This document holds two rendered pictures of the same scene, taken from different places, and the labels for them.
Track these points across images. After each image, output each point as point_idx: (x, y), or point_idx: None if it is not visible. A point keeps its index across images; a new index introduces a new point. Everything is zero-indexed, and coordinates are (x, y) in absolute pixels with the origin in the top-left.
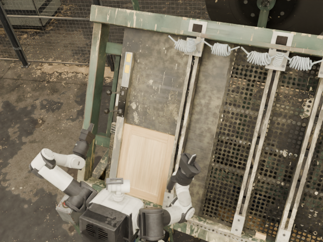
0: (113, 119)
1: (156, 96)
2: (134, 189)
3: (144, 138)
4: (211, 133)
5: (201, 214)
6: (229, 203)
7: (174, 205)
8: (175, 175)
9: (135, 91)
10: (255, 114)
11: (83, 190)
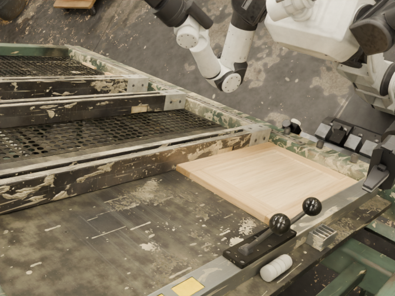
0: (319, 256)
1: (161, 221)
2: (316, 168)
3: (248, 192)
4: (113, 148)
5: (215, 124)
6: (167, 115)
7: (230, 67)
8: (183, 4)
9: (208, 257)
10: (24, 129)
11: (376, 12)
